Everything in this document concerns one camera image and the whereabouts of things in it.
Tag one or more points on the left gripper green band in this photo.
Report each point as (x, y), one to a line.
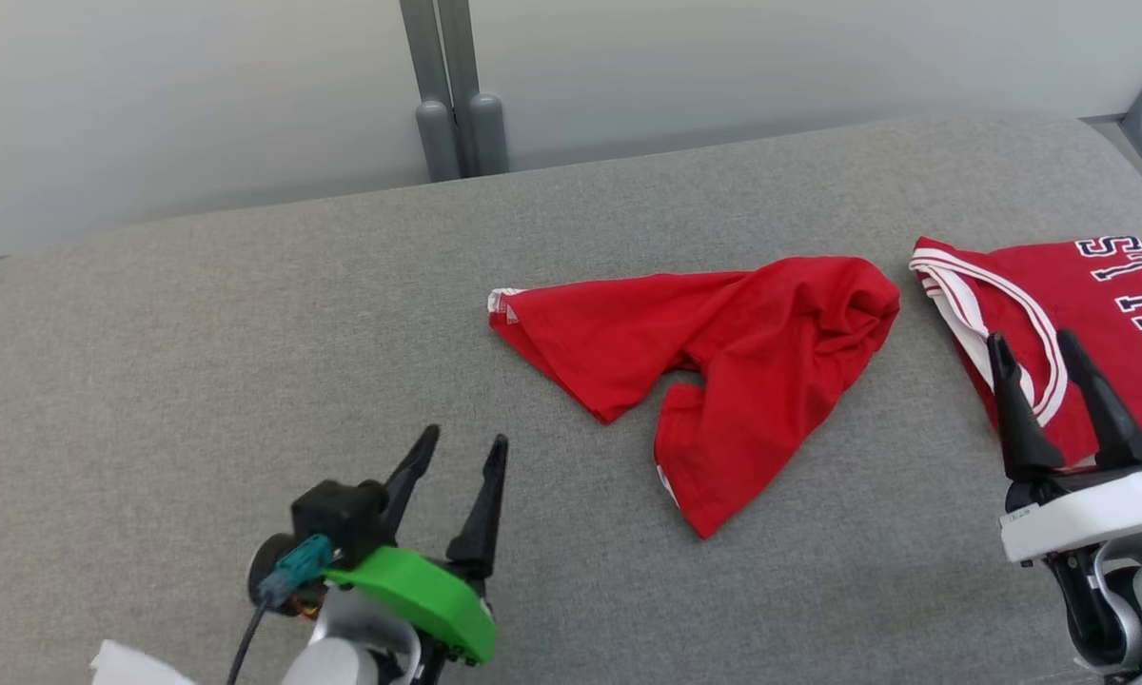
(428, 595)

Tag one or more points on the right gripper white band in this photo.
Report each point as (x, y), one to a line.
(1094, 514)

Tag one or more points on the red jersey with white sleeves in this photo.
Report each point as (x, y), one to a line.
(1056, 285)

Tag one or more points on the red shorts with white stripe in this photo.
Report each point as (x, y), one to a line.
(771, 362)

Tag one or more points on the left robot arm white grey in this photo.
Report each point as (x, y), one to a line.
(343, 656)

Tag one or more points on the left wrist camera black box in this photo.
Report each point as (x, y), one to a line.
(338, 518)

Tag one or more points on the grey partition post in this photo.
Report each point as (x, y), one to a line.
(438, 143)
(488, 133)

